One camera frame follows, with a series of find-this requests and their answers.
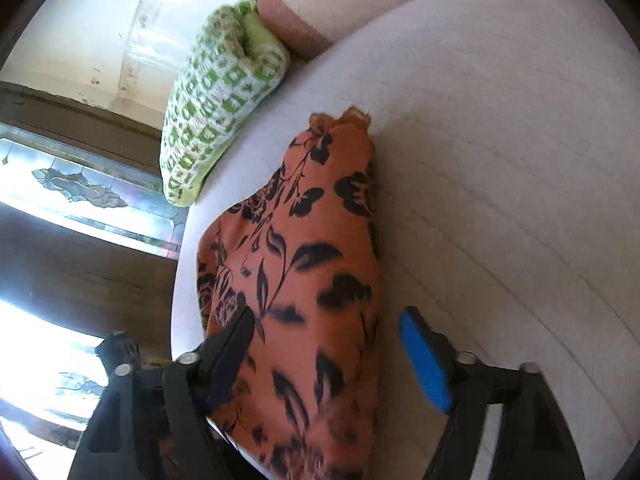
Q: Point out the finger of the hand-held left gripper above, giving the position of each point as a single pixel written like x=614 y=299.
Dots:
x=120 y=347

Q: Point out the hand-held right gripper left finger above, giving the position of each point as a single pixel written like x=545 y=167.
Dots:
x=227 y=360

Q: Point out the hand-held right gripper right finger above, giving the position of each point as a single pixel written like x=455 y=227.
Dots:
x=425 y=360

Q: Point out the orange black floral cloth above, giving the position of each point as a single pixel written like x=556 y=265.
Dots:
x=310 y=260

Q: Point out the leaded glass window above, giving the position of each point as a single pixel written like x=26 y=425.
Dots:
x=45 y=360
x=75 y=185

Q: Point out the white sheeted bed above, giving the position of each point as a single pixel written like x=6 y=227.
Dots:
x=500 y=160

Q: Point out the green white patterned pillow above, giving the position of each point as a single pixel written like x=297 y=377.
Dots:
x=220 y=100

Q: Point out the pink bolster cushion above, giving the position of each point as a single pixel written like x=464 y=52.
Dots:
x=300 y=15

